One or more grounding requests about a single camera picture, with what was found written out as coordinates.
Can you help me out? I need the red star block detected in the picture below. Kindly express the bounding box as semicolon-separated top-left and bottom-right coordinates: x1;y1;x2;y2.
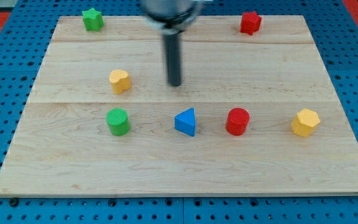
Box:
240;11;262;35

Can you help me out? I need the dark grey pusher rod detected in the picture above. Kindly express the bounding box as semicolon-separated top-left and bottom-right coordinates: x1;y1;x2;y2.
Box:
163;33;181;86

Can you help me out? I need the yellow hexagon block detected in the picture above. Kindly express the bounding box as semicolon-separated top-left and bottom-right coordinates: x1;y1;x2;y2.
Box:
291;108;321;138

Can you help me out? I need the green cylinder block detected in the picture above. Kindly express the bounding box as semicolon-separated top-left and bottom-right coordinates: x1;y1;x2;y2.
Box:
106;108;130;136

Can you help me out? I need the green star block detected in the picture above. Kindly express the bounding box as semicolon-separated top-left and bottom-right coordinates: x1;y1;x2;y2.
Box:
82;7;104;31

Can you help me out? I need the yellow heart block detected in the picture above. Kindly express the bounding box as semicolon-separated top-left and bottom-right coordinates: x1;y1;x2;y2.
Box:
109;70;131;95

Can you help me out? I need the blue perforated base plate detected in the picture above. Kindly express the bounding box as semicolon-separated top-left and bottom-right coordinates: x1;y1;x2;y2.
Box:
0;0;358;223

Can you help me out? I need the red cylinder block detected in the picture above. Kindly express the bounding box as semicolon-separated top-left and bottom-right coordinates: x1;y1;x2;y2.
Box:
226;108;250;136

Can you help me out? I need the wooden board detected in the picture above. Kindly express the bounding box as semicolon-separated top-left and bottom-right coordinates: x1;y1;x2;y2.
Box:
0;16;358;198

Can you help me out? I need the blue triangle block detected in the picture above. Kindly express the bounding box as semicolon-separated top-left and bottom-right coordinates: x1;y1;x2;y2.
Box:
174;108;196;136

